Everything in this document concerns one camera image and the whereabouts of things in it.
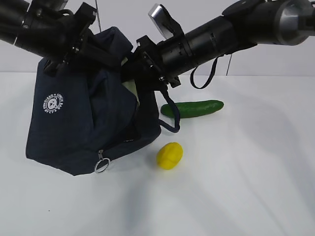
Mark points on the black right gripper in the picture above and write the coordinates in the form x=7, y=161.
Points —
x=145, y=66

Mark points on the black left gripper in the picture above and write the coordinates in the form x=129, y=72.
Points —
x=50, y=31

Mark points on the green lidded food container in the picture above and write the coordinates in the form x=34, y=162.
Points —
x=129, y=83

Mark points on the navy blue lunch bag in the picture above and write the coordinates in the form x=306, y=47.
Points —
x=82, y=121

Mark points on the green cucumber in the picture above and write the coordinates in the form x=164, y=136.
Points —
x=191, y=109

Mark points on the yellow lemon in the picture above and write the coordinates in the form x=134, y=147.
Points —
x=169, y=156

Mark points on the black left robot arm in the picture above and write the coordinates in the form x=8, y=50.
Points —
x=11, y=31

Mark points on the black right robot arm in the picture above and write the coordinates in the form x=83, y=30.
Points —
x=243, y=25

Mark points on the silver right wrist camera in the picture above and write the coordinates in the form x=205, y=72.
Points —
x=166, y=25

